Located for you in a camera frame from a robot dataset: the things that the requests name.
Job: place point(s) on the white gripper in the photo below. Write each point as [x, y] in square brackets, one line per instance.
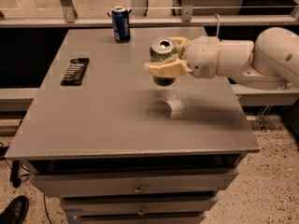
[203, 56]

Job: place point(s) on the green soda can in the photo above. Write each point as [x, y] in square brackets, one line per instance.
[162, 49]

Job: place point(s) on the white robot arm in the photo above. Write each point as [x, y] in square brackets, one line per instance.
[268, 63]

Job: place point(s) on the blue pepsi can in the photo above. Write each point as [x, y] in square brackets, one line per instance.
[121, 24]

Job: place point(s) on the black rxbar chocolate bar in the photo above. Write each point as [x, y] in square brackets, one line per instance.
[75, 72]

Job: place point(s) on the grey drawer cabinet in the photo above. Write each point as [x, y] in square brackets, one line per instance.
[118, 120]

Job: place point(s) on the top grey drawer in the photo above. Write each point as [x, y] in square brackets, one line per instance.
[134, 183]

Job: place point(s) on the grey drawer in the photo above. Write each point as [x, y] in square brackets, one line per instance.
[149, 205]
[134, 183]

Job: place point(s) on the middle grey drawer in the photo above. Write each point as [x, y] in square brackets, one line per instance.
[149, 205]

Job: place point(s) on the black leather shoe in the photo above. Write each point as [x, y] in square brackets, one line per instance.
[16, 211]

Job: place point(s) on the metal railing frame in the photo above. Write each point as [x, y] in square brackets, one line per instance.
[146, 13]

